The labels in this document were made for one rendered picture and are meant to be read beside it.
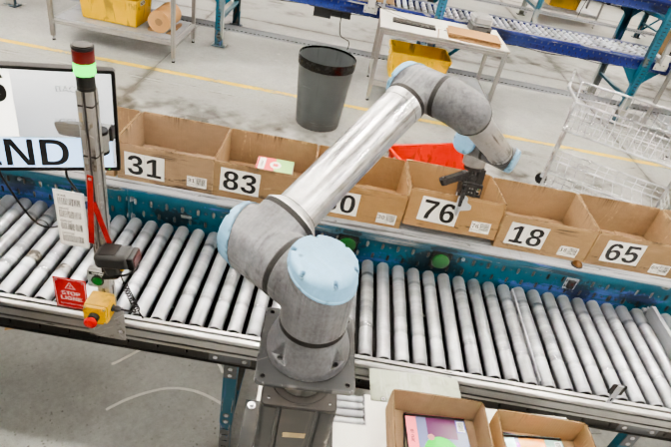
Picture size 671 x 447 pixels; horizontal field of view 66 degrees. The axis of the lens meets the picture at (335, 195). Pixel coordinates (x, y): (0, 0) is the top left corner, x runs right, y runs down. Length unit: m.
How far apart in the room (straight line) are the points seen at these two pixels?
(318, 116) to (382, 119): 3.34
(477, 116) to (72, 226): 1.16
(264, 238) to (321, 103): 3.51
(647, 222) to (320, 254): 1.98
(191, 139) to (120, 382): 1.14
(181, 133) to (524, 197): 1.57
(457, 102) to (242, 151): 1.26
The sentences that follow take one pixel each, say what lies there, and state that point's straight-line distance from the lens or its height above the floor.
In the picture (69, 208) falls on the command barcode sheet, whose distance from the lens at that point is 1.62.
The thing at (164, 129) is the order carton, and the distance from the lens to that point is 2.44.
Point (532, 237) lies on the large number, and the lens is 2.28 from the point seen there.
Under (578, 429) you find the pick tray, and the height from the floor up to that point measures 0.82.
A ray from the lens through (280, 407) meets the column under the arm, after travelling 1.29.
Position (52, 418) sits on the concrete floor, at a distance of 2.61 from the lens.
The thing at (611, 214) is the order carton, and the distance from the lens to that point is 2.69.
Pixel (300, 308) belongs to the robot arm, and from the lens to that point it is 1.06.
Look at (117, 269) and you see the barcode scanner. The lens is 1.65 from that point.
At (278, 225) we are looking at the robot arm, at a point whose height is 1.45.
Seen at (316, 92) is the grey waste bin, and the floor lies 0.38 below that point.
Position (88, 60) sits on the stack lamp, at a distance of 1.37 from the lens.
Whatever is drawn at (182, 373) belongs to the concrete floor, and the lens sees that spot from 2.66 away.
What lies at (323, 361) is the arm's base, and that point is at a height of 1.24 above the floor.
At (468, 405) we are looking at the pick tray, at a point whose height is 0.83.
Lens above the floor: 2.14
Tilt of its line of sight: 34 degrees down
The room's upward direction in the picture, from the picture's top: 12 degrees clockwise
